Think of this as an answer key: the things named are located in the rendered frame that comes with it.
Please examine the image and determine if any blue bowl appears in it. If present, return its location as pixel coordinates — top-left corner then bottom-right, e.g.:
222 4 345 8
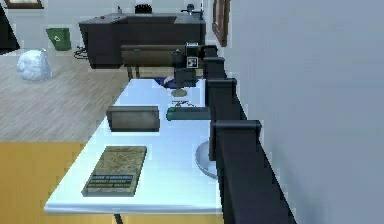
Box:
154 75 177 90

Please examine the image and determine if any black ribbed appliance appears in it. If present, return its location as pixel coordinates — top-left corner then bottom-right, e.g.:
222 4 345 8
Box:
134 3 154 15

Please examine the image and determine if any black slanted furniture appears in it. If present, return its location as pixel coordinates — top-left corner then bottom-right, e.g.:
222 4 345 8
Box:
0 3 21 55

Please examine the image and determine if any white table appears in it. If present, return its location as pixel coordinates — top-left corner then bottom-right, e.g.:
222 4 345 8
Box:
44 77 225 224

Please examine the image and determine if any brown framed picture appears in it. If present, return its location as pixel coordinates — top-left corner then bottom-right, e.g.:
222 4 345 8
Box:
3 0 45 10

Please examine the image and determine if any black cable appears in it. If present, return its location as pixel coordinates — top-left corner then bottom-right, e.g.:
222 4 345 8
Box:
72 45 90 61

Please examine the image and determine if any white lumpy bag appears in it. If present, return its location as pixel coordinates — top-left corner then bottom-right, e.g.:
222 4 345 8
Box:
16 48 54 83

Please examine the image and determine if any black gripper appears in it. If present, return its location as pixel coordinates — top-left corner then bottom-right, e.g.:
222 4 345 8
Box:
171 49 198 89

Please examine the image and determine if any black tap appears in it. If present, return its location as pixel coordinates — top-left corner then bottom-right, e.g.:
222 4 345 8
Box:
180 3 205 21

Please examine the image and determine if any dark grey counter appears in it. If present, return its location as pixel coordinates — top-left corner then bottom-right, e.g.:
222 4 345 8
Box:
78 12 207 70

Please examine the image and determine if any white bowl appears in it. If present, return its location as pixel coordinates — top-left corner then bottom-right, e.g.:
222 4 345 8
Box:
194 140 219 181

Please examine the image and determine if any green bin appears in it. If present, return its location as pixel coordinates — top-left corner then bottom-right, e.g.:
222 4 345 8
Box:
45 27 73 52

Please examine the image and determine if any olive brown book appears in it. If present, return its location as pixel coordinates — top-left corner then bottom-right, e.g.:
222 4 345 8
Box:
81 145 148 198

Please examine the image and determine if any dark grey flat box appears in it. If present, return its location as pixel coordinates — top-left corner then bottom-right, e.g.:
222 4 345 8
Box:
106 105 161 133

